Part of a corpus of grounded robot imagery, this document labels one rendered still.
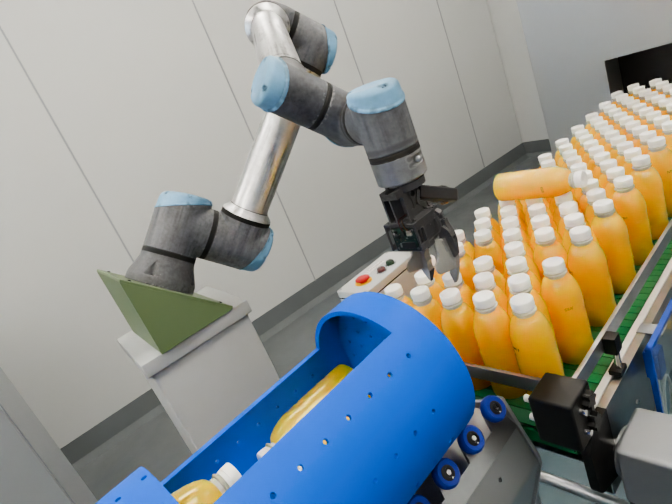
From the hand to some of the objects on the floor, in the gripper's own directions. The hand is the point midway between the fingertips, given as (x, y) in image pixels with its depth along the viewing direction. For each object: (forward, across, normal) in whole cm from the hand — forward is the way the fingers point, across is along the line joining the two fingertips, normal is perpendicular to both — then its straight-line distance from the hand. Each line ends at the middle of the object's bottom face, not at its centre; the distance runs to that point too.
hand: (443, 273), depth 93 cm
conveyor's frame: (+116, +1, +74) cm, 138 cm away
